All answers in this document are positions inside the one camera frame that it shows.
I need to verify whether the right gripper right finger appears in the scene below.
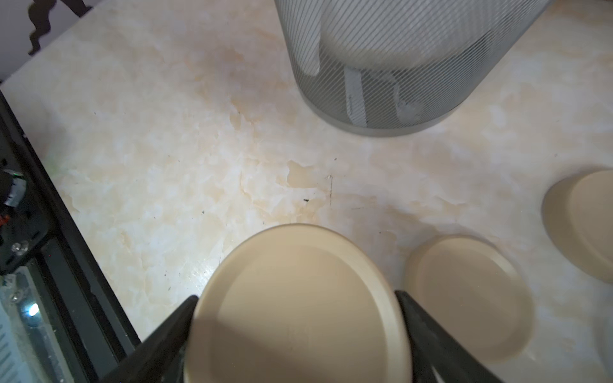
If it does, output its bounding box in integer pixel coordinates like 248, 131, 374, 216
394, 290, 501, 383

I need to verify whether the white slotted cable duct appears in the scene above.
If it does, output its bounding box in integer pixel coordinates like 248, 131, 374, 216
1, 308, 24, 382

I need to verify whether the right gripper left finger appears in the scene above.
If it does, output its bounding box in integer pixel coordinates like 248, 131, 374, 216
101, 295, 199, 382

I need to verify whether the grey mesh trash bin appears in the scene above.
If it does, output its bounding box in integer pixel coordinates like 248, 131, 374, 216
276, 0, 548, 137

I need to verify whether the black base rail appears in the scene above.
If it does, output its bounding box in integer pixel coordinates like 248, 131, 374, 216
0, 90, 142, 383

